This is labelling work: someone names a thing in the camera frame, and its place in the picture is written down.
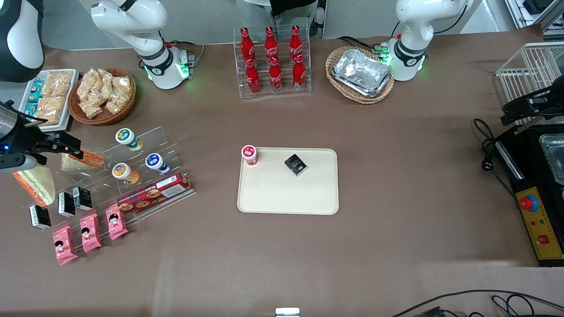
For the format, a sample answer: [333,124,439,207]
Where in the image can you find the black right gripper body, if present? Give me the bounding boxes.
[0,125,56,155]

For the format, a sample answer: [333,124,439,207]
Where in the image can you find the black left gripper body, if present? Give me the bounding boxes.
[527,86,564,118]

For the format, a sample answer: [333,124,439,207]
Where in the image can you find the triangle sandwich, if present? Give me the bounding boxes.
[61,148,107,172]
[12,165,56,208]

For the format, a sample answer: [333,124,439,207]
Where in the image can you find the white rectangular snack tray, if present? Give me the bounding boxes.
[20,68,80,133]

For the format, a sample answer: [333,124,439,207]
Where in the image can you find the steel food tray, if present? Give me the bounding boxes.
[538,133,564,186]

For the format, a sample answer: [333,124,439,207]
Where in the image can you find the beige plastic serving tray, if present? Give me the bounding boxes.
[237,147,339,215]

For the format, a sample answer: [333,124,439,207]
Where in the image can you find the grey metal lever bar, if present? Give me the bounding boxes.
[513,120,546,135]

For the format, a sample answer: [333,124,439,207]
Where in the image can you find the beige cracker packet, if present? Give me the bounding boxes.
[43,70,74,97]
[35,96,67,126]

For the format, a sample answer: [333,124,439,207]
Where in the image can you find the clear bag of biscuits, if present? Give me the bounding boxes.
[77,70,100,102]
[106,92,129,113]
[113,76,133,96]
[99,80,116,104]
[91,68,113,88]
[79,100,104,119]

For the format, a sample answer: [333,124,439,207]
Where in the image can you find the black sealing machine yellow panel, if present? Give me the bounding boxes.
[493,123,564,268]

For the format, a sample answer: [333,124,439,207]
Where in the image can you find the black tissue pack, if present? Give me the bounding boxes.
[284,154,308,177]
[29,205,52,231]
[58,192,76,218]
[72,187,93,211]

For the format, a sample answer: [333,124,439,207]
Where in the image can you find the brown wicker basket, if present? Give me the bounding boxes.
[68,68,137,126]

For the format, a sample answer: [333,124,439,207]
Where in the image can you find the orange lid yogurt cup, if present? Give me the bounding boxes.
[111,162,141,186]

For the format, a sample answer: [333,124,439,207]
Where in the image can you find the green lid yogurt cup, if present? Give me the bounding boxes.
[115,128,144,152]

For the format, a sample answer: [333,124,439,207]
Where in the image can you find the clear acrylic tiered stand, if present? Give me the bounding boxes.
[20,125,197,249]

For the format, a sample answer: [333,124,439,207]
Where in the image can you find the pink snack packet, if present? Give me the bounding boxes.
[106,208,129,240]
[52,226,78,266]
[79,213,102,253]

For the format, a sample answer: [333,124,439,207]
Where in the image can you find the blue lid yogurt cup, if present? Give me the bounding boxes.
[145,153,171,176]

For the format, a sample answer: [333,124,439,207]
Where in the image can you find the red cookie box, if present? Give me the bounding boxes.
[117,172,193,214]

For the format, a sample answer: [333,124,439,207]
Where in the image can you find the aluminium foil container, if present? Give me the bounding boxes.
[330,48,393,98]

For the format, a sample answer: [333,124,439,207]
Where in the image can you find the red lid yogurt cup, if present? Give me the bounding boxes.
[241,145,260,166]

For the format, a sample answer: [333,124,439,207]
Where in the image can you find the light wicker basket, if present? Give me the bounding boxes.
[326,46,395,105]

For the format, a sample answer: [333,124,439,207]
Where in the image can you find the red cola bottle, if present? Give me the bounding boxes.
[245,57,262,96]
[289,25,304,58]
[264,26,279,60]
[240,27,256,62]
[293,54,307,91]
[269,56,284,92]

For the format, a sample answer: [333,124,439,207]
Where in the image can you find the clear acrylic bottle rack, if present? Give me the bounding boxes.
[233,25,312,100]

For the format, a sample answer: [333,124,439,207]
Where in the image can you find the person in dark clothes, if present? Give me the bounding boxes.
[236,0,329,39]

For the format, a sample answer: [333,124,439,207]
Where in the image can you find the white wire rack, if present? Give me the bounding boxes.
[496,42,564,129]

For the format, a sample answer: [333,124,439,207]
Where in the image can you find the black power cable with plug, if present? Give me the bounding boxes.
[473,118,517,199]

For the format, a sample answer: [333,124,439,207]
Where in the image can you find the silver metal handle bar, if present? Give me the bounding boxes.
[495,141,525,181]

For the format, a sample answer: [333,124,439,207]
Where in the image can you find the aluminium frame shelf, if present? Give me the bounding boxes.
[505,0,564,41]

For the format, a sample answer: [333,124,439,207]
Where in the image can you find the red knob blue ring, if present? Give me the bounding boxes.
[519,194,540,213]

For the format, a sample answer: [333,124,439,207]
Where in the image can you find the grey arm base cable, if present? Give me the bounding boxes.
[167,41,206,67]

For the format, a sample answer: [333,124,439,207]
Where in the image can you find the black arm base cable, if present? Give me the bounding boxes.
[337,35,389,57]

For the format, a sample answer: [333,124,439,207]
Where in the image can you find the black loose cables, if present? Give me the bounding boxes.
[388,288,564,317]

